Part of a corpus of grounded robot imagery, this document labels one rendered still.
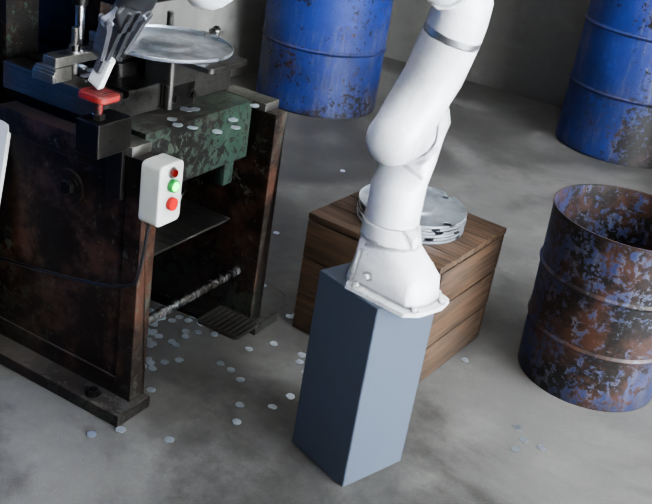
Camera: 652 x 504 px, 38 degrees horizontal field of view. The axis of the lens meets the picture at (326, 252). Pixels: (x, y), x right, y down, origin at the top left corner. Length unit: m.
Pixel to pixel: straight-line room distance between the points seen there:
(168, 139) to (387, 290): 0.59
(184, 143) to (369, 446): 0.78
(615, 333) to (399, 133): 0.98
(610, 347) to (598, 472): 0.32
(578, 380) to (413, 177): 0.91
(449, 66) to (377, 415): 0.76
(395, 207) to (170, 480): 0.75
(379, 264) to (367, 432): 0.39
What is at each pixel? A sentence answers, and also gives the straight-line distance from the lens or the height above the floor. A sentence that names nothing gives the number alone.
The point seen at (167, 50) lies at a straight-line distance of 2.12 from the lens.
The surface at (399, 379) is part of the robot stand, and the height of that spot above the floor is 0.25.
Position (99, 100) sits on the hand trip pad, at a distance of 1.84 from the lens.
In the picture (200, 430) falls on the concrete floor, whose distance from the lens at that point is 2.20.
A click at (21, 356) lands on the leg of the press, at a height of 0.03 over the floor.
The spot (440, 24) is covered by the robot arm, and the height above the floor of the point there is 1.00.
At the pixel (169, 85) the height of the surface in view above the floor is 0.71.
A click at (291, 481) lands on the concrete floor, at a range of 2.09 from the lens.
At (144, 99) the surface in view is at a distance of 2.12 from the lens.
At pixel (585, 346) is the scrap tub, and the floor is 0.18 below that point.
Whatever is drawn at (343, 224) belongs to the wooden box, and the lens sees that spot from 2.42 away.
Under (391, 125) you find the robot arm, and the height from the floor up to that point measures 0.82.
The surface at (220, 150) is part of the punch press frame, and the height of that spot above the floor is 0.54.
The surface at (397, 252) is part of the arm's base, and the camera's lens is 1.85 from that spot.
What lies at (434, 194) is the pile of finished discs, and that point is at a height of 0.40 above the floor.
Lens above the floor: 1.34
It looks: 26 degrees down
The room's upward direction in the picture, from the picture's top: 9 degrees clockwise
